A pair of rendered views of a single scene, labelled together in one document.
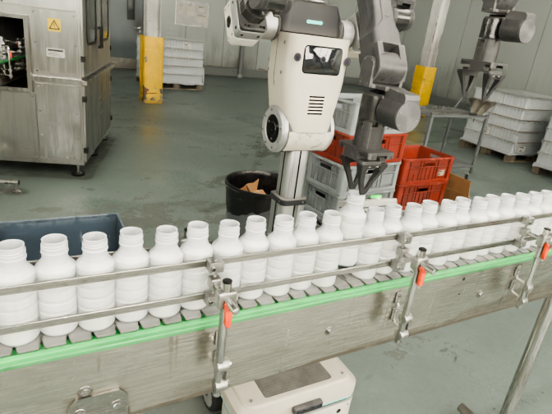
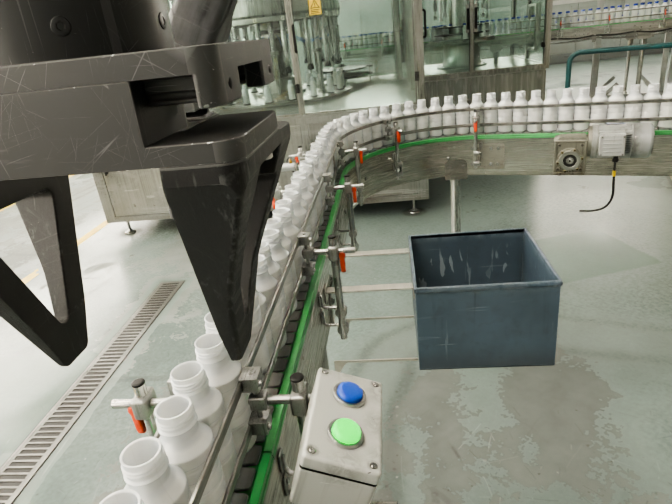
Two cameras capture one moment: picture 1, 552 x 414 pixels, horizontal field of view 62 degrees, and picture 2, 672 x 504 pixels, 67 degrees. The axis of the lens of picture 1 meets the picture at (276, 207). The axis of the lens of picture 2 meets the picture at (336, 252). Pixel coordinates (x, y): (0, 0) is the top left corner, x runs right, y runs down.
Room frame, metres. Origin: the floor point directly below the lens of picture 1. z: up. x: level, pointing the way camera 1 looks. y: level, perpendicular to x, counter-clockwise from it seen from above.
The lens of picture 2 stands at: (1.44, -0.57, 1.49)
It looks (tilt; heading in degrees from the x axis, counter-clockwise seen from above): 24 degrees down; 129
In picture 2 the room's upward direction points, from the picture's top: 7 degrees counter-clockwise
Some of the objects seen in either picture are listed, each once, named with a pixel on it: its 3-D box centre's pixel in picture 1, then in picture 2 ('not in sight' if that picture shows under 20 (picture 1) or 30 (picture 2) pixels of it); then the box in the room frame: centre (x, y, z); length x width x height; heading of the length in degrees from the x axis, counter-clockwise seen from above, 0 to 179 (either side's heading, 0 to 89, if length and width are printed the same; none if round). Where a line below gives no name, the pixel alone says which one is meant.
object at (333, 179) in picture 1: (353, 170); not in sight; (3.42, -0.55, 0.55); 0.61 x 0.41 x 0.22; 128
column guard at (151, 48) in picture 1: (151, 69); not in sight; (8.19, 2.47, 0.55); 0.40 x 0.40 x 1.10; 31
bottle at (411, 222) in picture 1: (407, 236); (202, 428); (1.00, -0.32, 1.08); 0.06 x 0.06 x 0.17
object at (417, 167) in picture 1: (411, 163); not in sight; (3.87, -1.11, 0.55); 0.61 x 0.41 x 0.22; 124
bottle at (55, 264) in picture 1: (57, 284); (303, 210); (0.62, 0.33, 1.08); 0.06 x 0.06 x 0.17
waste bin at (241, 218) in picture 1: (257, 229); not in sight; (2.60, 0.10, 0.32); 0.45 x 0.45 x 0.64
